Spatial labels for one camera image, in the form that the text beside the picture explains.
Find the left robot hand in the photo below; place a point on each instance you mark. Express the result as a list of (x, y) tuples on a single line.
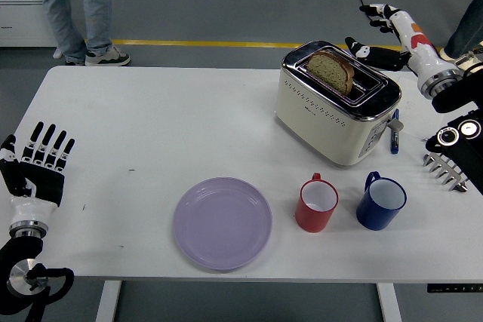
[(37, 186)]

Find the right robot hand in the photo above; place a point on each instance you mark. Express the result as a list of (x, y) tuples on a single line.
[(422, 50)]

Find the brown bread slice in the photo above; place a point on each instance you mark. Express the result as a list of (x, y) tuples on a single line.
[(330, 71)]

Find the purple round plate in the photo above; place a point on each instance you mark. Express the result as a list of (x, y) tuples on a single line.
[(222, 224)]

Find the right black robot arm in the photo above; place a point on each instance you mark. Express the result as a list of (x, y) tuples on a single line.
[(460, 92)]

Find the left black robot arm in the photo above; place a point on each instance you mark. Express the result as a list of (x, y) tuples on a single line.
[(19, 254)]

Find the white paper sheet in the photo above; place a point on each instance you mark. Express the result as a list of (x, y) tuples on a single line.
[(415, 111)]

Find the blue marker pen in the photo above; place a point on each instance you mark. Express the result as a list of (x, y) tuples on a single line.
[(394, 145)]

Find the metal toast rack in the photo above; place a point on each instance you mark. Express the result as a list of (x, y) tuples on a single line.
[(443, 173)]

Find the cream and chrome toaster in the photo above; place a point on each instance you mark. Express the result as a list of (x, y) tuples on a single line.
[(320, 129)]

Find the white table leg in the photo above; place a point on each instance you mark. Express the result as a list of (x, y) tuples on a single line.
[(389, 303), (107, 301)]

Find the white electric heater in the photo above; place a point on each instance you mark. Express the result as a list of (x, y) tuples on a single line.
[(19, 24)]

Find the blue enamel mug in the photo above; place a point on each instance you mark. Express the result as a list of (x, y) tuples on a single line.
[(373, 218)]

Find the person in light jeans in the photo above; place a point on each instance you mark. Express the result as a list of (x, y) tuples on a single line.
[(94, 9)]

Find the red enamel mug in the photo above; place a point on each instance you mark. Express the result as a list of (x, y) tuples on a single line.
[(311, 218)]

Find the black table control panel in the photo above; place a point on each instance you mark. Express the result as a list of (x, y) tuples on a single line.
[(453, 288)]

